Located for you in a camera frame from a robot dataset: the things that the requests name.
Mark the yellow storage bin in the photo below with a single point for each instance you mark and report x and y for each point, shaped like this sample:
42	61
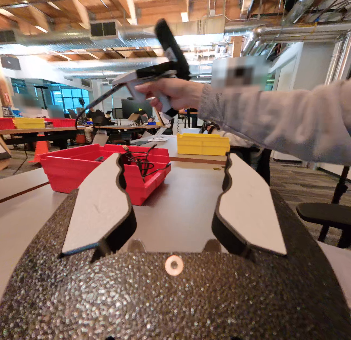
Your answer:
28	123

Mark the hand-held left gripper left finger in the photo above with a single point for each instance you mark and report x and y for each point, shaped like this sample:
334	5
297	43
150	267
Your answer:
98	208

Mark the orange traffic cone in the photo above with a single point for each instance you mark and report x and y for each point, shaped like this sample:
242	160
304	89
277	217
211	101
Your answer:
41	150

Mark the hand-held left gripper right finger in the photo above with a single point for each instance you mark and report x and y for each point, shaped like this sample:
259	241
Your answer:
252	208

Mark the black monitor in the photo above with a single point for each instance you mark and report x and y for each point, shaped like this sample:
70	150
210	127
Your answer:
135	108

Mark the grey desk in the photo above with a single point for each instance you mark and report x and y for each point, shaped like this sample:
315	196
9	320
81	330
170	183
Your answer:
178	197

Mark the red plastic bin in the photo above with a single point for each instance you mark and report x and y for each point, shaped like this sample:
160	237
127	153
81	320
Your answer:
68	170

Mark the yellow plastic bin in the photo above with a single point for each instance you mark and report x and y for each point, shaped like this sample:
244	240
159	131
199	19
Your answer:
203	143

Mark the person's right hand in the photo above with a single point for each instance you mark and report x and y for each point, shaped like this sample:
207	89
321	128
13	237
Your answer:
181	93

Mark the red storage bin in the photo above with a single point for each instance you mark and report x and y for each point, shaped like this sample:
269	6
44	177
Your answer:
7	123
60	122

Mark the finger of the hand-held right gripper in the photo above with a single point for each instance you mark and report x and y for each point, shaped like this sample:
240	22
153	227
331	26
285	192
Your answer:
126	78

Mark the person's right forearm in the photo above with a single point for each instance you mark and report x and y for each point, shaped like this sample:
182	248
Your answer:
274	120

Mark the document stand with sheets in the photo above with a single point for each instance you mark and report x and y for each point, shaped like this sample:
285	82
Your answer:
161	126

